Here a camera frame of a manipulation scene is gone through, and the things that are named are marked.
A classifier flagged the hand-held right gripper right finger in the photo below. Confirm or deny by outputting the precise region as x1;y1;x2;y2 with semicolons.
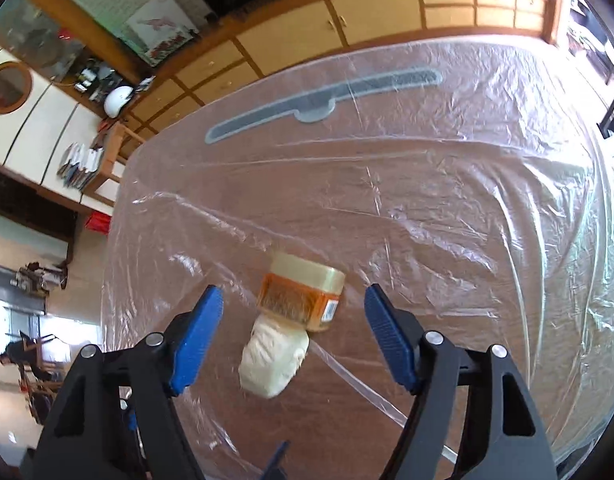
364;284;558;480

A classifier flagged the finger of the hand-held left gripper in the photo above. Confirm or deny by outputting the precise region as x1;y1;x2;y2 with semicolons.
259;441;292;480

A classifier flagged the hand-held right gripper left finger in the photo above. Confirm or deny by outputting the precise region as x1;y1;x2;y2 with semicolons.
19;284;224;480

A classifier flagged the white tissue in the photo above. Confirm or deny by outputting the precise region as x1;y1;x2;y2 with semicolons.
238;314;310;400

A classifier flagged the orange jar with clear lid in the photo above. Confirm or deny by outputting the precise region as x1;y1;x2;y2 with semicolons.
257;252;346;335

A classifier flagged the red box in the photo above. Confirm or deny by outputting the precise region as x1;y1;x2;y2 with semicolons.
84;212;112;235

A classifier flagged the clear plastic table cover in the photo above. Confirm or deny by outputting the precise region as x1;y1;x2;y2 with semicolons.
101;35;614;480

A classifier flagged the small wooden stool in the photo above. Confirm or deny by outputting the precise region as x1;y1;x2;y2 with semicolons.
82;122;140;197

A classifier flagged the stack of papers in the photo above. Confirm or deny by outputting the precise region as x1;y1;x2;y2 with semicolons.
57;142;105;191

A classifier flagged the white helmet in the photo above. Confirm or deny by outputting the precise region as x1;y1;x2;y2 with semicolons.
104;86;136;117

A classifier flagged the animal picture canvas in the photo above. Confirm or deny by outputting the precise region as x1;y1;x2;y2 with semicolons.
126;0;198;67

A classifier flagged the wooden low cabinet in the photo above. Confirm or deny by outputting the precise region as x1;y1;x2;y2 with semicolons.
119;0;562;146

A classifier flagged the glass display cabinet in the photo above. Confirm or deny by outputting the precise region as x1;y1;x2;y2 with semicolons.
0;0;88;68

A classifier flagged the round wooden frame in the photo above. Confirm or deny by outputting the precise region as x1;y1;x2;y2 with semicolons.
0;61;34;115

